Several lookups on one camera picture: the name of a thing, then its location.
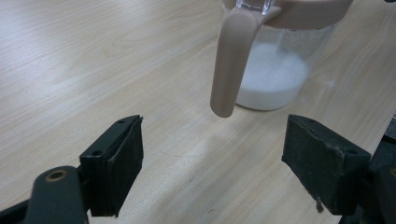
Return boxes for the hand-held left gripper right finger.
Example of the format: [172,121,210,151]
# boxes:
[281,113,374,217]

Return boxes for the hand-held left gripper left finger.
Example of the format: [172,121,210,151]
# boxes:
[78,114,145,218]

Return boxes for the white granules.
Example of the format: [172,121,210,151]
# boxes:
[235,42,310,112]

